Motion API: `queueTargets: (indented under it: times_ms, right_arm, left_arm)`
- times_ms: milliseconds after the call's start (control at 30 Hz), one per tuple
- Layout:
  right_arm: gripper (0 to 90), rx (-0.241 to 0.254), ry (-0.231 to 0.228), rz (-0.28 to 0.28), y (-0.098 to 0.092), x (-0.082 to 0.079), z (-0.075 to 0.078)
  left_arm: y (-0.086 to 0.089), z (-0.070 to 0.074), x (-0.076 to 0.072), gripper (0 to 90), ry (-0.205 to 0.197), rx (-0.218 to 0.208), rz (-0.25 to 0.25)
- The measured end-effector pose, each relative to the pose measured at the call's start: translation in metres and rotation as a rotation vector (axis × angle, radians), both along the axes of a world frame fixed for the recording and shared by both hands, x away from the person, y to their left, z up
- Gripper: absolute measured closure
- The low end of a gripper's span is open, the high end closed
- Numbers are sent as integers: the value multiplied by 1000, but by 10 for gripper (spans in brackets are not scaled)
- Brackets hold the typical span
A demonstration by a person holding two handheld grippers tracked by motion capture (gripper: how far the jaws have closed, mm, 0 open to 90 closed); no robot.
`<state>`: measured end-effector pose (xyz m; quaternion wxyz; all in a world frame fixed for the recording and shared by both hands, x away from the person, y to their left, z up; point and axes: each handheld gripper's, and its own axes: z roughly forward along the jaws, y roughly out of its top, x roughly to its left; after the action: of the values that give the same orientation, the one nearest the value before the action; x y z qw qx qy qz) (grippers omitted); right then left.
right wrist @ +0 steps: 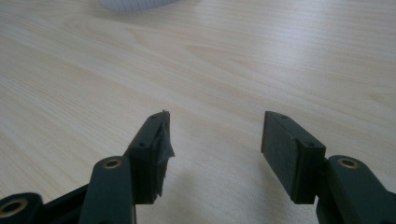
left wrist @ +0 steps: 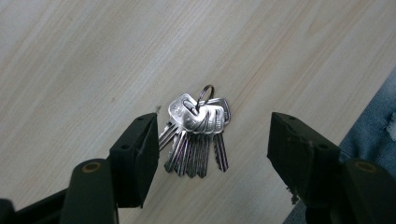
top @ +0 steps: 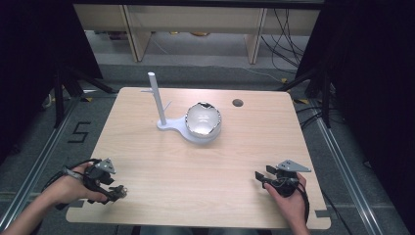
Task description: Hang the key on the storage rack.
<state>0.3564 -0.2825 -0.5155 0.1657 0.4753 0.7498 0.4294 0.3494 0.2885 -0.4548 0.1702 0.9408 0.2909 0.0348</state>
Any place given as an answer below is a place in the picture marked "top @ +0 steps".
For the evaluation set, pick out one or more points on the person's right hand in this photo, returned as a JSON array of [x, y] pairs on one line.
[[290, 205]]

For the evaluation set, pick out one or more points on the person's left hand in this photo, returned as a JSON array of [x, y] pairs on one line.
[[70, 187]]

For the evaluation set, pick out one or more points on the metal floor rail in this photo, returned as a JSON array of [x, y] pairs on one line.
[[36, 169], [345, 169]]

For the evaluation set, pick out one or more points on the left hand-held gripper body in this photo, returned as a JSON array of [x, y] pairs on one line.
[[98, 174]]

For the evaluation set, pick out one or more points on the black metal stand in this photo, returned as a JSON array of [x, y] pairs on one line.
[[321, 91], [70, 84]]

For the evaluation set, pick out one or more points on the white stand with pole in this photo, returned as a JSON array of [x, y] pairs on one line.
[[160, 101]]

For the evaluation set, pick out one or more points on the light wooden shelf unit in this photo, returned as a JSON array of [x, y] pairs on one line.
[[195, 19]]

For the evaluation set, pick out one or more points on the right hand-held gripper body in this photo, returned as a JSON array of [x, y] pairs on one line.
[[287, 179]]

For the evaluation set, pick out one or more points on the black curtain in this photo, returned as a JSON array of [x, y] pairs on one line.
[[36, 65], [375, 98]]

